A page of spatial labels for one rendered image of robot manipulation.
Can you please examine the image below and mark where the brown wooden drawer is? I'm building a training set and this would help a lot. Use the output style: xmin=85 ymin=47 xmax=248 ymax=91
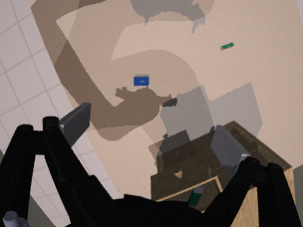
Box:
xmin=216 ymin=147 xmax=287 ymax=188
xmin=197 ymin=122 xmax=245 ymax=152
xmin=158 ymin=141 xmax=201 ymax=171
xmin=151 ymin=154 xmax=222 ymax=210
xmin=205 ymin=133 xmax=263 ymax=171

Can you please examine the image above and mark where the small brown wooden chest of drawers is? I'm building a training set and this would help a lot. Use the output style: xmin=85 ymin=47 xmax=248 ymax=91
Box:
xmin=156 ymin=121 xmax=295 ymax=227

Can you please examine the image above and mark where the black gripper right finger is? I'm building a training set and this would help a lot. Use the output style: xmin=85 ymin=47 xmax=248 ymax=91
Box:
xmin=189 ymin=124 xmax=302 ymax=227

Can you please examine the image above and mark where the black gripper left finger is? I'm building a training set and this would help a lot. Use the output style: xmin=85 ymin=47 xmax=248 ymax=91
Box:
xmin=0 ymin=103 xmax=140 ymax=227

